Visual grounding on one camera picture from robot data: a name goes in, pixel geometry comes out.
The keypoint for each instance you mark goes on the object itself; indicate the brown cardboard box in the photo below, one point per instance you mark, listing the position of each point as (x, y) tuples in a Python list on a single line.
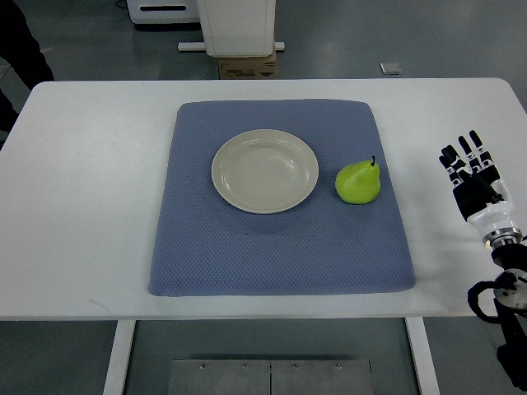
[(248, 68)]

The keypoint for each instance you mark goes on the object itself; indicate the white right table leg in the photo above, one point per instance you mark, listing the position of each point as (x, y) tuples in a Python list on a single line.
[(422, 358)]

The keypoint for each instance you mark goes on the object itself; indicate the blue woven placemat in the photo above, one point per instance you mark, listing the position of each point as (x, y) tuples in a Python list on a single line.
[(324, 246)]

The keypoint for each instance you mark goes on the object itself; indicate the white machine with dark slot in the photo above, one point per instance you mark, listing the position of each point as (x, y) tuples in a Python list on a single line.
[(162, 12)]

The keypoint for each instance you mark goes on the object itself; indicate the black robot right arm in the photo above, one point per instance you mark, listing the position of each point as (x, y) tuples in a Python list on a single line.
[(509, 290)]

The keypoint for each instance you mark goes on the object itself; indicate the white left table leg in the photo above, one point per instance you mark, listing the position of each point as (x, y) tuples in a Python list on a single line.
[(119, 358)]

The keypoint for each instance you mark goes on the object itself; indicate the person in dark clothes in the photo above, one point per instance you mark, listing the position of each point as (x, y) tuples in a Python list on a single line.
[(21, 49)]

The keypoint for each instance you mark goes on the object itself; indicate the white table leg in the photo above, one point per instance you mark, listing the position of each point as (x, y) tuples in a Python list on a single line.
[(422, 358), (119, 358)]

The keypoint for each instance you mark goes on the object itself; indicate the green pear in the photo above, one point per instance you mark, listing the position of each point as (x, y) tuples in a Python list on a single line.
[(359, 183)]

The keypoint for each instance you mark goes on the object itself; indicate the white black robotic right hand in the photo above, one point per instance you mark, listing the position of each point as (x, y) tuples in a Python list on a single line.
[(482, 197)]

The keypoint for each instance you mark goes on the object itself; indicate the beige round plate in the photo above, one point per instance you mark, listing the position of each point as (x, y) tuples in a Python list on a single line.
[(265, 171)]

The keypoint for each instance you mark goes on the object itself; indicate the small grey floor plate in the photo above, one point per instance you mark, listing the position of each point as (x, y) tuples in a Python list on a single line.
[(391, 69)]

